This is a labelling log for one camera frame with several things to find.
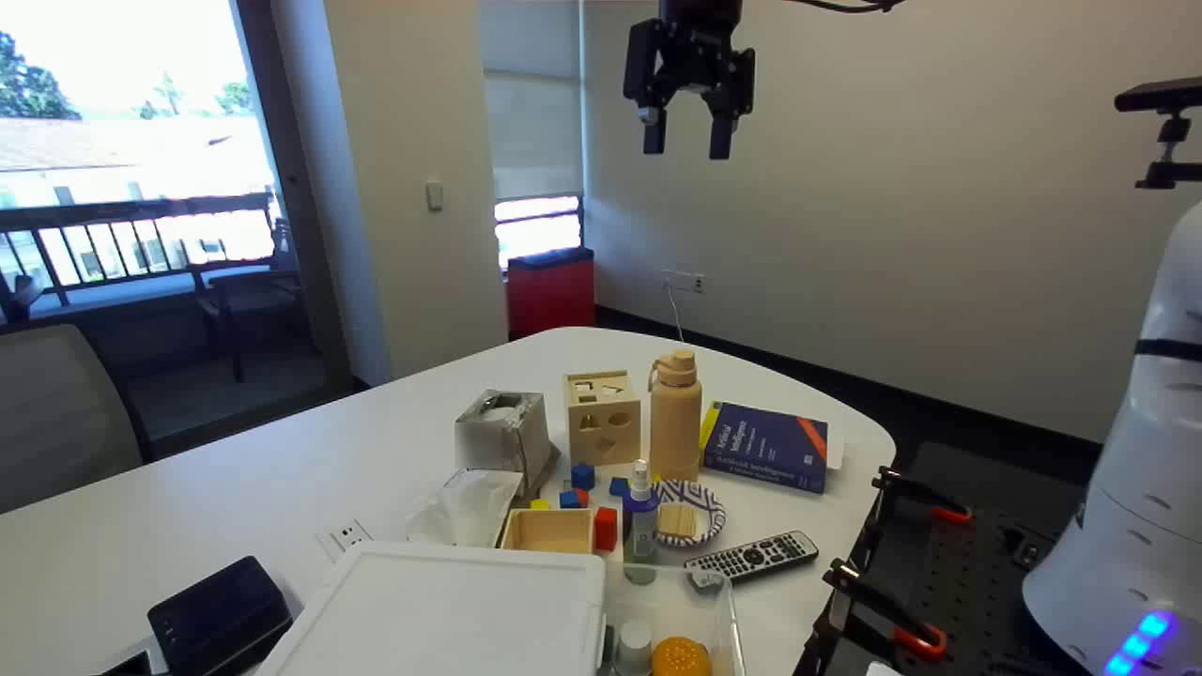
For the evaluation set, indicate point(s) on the wooden shape sorter cube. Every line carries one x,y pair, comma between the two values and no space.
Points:
601,420

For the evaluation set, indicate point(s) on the orange handled clamp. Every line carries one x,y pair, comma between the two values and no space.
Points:
875,620
943,508

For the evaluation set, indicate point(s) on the grey office chair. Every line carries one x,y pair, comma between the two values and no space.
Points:
63,416

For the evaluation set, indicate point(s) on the black tv remote control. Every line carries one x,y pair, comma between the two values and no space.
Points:
752,563

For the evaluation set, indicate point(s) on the blue wooden block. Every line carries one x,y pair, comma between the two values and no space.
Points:
582,476

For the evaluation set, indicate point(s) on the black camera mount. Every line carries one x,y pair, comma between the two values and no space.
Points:
1169,101

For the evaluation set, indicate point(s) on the orange perforated ball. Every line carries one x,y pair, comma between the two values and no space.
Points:
680,658

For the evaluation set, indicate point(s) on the tan plastic bottle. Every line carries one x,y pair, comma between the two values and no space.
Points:
675,416

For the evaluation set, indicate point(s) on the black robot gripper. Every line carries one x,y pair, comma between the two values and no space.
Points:
690,46

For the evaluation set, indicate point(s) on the small wooden tray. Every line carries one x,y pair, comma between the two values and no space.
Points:
548,531

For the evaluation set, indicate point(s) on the red wooden block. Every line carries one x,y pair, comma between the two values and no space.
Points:
606,528

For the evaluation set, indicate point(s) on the white plastic box lid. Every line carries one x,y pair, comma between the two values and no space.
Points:
433,609

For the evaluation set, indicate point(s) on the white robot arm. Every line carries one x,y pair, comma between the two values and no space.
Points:
1119,593

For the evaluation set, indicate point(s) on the black rectangular device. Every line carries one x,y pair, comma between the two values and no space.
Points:
218,624

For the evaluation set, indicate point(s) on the upper orange handled clamp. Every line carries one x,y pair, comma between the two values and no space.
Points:
943,508

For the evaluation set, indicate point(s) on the lower orange handled clamp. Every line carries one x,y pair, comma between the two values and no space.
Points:
875,620

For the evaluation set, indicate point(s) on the small blue capped bottle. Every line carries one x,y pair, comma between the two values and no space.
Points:
641,521

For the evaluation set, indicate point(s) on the dark blue book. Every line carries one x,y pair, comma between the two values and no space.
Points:
762,445

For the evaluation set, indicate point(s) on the black outdoor chair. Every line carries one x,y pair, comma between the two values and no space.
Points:
234,290

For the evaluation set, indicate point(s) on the red storage bin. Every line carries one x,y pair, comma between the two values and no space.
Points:
548,290

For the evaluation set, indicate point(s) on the clear plastic storage box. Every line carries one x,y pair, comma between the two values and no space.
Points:
644,608

